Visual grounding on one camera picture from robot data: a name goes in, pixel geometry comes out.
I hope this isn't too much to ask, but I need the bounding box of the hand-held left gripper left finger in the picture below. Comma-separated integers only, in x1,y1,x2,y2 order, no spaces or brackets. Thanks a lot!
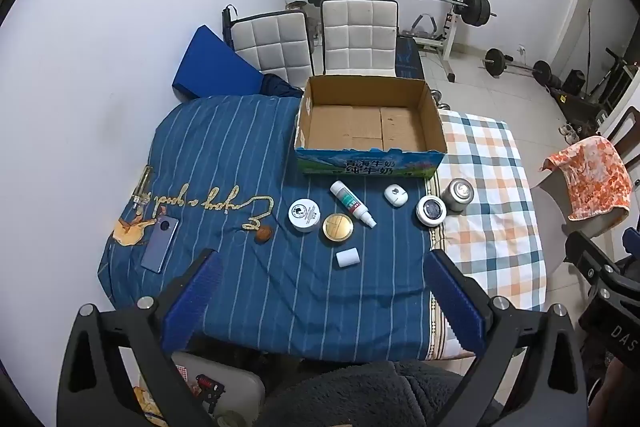
57,249,224,427

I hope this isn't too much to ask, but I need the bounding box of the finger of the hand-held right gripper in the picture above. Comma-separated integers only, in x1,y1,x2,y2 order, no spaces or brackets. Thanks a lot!
565,231,632,304
622,227,640,258

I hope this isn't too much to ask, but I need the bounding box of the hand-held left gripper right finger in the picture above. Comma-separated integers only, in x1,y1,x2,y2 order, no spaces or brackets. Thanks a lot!
422,249,588,427

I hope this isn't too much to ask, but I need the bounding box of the white jar with black lid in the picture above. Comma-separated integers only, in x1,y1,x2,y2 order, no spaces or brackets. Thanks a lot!
416,195,447,228

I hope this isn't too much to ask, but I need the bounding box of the silver metal can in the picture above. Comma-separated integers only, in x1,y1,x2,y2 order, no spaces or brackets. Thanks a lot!
444,178,475,214

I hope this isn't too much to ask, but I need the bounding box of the white jar with portrait lid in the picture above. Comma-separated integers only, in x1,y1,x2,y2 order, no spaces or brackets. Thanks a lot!
288,199,322,234

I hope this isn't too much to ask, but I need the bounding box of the round gold compact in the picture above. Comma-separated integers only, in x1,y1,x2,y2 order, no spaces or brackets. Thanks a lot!
321,213,355,244

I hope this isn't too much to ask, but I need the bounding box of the white spray bottle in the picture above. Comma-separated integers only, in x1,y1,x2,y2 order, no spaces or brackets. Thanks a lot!
330,181,377,229

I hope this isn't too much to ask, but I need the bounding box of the cardboard box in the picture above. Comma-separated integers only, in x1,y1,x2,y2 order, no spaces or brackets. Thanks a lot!
294,75,447,178

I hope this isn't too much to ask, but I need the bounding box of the blue smartphone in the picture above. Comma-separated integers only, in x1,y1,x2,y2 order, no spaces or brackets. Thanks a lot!
141,214,186,274

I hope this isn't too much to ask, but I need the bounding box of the grey chair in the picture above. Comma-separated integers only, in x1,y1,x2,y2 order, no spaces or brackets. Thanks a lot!
530,107,640,240

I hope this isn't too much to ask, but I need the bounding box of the orange floral cloth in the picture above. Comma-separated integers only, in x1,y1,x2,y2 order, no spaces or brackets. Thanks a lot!
541,136,632,222

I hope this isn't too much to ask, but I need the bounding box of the plaid bed sheet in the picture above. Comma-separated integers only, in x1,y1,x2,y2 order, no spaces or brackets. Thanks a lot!
427,109,547,360

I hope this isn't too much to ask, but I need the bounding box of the black hand tool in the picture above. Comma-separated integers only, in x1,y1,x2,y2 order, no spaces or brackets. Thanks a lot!
192,373,226,408

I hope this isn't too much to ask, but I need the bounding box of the small white earbud case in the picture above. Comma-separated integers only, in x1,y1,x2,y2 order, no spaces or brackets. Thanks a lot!
383,183,407,208

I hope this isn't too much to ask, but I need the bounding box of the dark fleece clothing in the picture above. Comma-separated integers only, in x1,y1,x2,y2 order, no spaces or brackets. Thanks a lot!
260,359,501,427

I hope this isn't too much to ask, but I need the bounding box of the black exercise machine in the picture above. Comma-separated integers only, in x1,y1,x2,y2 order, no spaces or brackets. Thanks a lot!
550,48,640,130

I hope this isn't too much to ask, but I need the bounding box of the blue striped blanket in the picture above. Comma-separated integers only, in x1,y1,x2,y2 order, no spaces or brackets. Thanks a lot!
97,94,442,363

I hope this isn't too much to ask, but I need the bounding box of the small black speaker box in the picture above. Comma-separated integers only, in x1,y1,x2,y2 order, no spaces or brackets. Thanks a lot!
565,69,587,96

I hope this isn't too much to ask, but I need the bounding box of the short barbell with black plates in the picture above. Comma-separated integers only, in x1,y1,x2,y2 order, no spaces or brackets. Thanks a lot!
484,48,555,88

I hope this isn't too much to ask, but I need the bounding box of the dark blue cloth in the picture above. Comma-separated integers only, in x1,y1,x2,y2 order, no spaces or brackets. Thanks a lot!
260,74,304,99

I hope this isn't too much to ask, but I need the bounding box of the blue foam cushion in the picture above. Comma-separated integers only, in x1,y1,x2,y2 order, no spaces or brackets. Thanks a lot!
171,25,266,100

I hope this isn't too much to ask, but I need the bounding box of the white barbell rack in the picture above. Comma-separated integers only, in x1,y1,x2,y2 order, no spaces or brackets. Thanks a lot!
332,0,476,82

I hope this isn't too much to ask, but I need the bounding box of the white padded chair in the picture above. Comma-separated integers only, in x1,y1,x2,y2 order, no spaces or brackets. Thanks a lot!
320,0,400,78
232,11,316,90

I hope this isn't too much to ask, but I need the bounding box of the black strap handle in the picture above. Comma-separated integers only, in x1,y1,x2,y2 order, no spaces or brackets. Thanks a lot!
222,5,237,48

